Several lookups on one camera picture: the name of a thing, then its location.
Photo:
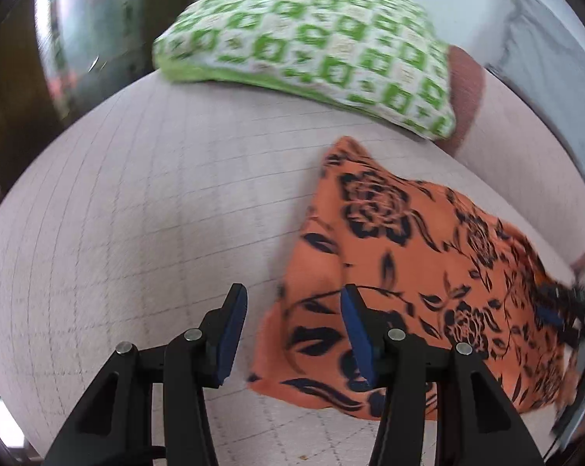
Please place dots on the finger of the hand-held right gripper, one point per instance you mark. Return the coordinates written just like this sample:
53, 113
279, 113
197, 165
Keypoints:
564, 301

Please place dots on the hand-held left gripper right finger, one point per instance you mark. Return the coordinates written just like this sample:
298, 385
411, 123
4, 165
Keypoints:
361, 344

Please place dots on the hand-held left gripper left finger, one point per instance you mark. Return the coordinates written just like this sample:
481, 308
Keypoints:
228, 344

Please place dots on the orange floral cloth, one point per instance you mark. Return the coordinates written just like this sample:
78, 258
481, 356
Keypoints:
418, 262

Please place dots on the pink bolster cushion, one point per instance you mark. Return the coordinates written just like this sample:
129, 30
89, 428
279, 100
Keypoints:
515, 155

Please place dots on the green patterned pillow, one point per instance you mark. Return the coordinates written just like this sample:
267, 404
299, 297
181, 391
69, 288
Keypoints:
311, 43

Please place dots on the dark wooden door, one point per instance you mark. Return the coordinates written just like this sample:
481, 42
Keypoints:
6, 107

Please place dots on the leaded glass door panel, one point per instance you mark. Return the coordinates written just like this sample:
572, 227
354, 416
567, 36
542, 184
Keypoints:
79, 34

